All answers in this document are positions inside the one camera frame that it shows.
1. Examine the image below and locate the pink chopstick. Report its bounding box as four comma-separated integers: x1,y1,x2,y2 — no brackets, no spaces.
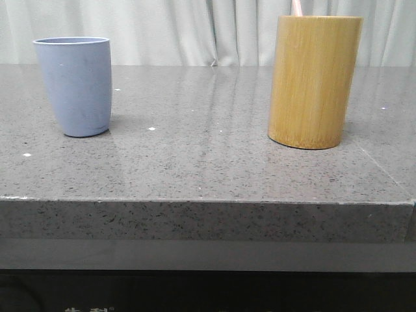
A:
291,0,303,17

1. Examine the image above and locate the blue plastic cup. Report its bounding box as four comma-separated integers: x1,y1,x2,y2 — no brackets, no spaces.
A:
33,36,112,137

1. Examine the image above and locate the white curtain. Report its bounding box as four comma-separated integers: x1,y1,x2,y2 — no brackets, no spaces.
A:
1,1,415,67

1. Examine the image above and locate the bamboo cylinder holder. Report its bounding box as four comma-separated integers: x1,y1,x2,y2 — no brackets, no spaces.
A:
268,16,363,150

